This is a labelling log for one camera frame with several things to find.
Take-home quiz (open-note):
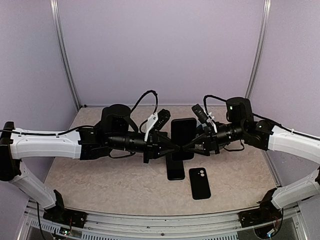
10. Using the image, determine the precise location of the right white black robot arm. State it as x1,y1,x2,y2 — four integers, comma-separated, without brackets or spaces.
182,120,320,222

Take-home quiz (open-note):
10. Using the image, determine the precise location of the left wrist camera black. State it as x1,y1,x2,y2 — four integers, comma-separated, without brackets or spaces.
139,108,171,133

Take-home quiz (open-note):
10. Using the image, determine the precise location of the left aluminium corner post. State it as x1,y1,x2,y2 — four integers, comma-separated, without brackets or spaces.
50,0,82,111

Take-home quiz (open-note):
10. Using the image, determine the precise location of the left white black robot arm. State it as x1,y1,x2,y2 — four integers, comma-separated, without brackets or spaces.
0,121,180,223

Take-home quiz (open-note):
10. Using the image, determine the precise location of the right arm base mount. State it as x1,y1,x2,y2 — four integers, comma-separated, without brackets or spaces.
238,206,283,228

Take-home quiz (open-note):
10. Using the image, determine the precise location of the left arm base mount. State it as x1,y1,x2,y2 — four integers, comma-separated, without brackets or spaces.
43,201,88,229

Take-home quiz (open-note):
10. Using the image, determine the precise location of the black smartphone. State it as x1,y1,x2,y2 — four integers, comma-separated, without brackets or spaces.
170,117,197,161
166,159,185,180

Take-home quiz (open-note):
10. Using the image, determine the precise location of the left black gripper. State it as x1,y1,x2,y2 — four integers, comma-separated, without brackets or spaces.
107,130,181,164

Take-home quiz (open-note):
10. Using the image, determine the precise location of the right aluminium corner post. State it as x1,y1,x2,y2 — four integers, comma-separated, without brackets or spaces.
244,0,272,99

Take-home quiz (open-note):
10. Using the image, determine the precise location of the aluminium front rail frame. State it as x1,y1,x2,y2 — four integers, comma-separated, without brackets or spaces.
17,197,308,240

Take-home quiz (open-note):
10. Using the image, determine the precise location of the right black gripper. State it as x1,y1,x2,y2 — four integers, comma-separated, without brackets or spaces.
183,120,246,156

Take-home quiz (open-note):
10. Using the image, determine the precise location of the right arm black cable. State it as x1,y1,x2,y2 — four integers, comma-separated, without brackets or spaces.
202,94,320,141

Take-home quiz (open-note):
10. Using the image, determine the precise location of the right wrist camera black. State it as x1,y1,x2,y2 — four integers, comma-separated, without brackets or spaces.
191,104,217,133

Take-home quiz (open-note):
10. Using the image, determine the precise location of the aluminium corner post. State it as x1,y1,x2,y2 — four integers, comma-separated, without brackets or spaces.
244,0,272,99
50,0,82,111

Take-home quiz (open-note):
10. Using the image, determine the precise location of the black phone case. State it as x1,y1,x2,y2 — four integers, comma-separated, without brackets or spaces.
188,167,211,200
165,156,186,182

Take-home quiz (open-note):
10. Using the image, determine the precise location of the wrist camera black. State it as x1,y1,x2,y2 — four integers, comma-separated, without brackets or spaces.
139,108,171,133
191,104,217,133

